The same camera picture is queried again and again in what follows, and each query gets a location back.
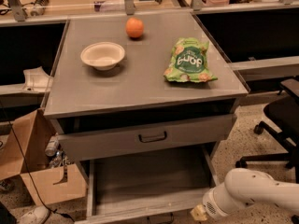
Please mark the foam gripper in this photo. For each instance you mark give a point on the foam gripper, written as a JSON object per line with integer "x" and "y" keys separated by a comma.
{"x": 212, "y": 203}

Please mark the grey drawer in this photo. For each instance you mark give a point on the grey drawer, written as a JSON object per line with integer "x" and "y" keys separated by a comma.
{"x": 148, "y": 184}
{"x": 143, "y": 138}

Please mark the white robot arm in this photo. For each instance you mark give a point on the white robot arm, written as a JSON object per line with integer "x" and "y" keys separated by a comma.
{"x": 243, "y": 188}

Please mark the grey top drawer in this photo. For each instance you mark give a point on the grey top drawer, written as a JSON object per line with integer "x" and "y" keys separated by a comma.
{"x": 143, "y": 138}

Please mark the grey drawer cabinet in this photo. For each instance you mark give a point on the grey drawer cabinet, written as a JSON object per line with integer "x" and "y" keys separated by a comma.
{"x": 135, "y": 92}

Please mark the black office chair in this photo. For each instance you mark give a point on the black office chair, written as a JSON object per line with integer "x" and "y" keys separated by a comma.
{"x": 284, "y": 113}

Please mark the green chip bag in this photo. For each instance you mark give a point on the green chip bag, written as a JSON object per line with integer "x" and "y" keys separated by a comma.
{"x": 188, "y": 62}

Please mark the clear plastic bottle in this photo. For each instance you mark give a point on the clear plastic bottle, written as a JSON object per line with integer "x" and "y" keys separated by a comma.
{"x": 52, "y": 146}

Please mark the white shoe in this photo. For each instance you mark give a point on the white shoe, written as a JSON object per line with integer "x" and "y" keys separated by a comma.
{"x": 38, "y": 215}

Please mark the white paper bowl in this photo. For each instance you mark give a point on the white paper bowl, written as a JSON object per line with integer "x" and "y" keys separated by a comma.
{"x": 103, "y": 55}

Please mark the brown cardboard box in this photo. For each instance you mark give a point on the brown cardboard box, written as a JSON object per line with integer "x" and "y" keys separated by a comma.
{"x": 24, "y": 155}

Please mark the orange fruit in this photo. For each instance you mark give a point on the orange fruit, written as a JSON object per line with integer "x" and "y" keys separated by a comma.
{"x": 134, "y": 27}

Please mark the white curved plastic part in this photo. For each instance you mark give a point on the white curved plastic part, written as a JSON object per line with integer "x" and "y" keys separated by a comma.
{"x": 37, "y": 80}

